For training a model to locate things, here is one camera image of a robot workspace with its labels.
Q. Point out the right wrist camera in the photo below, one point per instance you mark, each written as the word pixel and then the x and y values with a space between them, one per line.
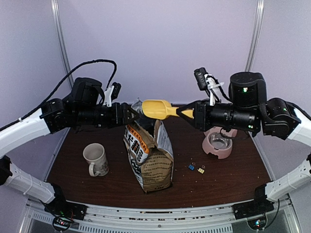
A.
pixel 212 87

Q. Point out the steel bowl insert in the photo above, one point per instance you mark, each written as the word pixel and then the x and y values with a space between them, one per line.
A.
pixel 219 142

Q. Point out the blue binder clip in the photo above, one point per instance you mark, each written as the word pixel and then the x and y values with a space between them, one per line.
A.
pixel 191 166

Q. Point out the yellow plastic scoop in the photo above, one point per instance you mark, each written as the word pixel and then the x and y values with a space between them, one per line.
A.
pixel 159 109

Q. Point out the dog food bag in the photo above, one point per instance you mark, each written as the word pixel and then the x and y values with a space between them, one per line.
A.
pixel 150 152

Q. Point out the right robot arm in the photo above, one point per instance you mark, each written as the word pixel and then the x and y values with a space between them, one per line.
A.
pixel 250 110

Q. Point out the cream ceramic mug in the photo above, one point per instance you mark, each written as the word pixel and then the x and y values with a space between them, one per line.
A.
pixel 95 156

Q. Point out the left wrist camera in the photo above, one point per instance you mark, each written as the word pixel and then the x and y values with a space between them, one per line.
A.
pixel 111 93

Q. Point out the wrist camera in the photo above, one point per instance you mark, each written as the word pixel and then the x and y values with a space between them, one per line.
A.
pixel 212 87
pixel 111 93

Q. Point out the yellow binder clip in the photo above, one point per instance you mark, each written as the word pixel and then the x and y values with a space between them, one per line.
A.
pixel 201 169

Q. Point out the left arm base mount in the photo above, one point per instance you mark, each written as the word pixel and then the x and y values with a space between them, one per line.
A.
pixel 65 215

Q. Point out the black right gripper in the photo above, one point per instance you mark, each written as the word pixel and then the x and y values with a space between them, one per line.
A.
pixel 201 119

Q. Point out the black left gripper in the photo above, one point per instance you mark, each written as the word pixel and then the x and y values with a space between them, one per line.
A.
pixel 123 120

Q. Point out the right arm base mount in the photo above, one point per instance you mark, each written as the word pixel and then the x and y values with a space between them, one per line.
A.
pixel 254 212

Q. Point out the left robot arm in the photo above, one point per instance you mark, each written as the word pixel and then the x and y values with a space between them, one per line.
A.
pixel 86 104

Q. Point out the aluminium front rail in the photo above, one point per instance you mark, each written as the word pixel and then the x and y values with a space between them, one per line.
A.
pixel 209 219

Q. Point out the pink double pet bowl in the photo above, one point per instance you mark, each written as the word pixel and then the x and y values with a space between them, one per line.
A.
pixel 207 147

